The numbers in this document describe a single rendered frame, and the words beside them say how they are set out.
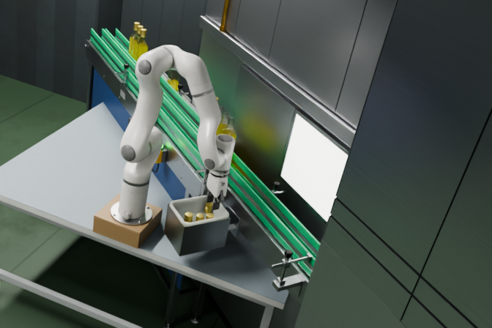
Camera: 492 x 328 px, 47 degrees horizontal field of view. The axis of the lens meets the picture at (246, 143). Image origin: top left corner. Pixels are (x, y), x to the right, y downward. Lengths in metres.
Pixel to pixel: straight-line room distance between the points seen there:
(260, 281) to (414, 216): 1.22
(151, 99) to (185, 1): 2.94
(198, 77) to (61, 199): 1.04
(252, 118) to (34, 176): 1.15
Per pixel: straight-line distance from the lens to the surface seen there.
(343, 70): 2.18
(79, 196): 2.92
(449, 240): 1.42
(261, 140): 2.61
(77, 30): 5.33
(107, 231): 2.66
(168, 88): 3.27
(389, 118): 1.49
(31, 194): 2.94
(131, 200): 2.57
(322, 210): 2.32
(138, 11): 5.44
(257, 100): 2.61
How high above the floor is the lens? 2.43
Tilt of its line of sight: 28 degrees down
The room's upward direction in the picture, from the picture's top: 12 degrees clockwise
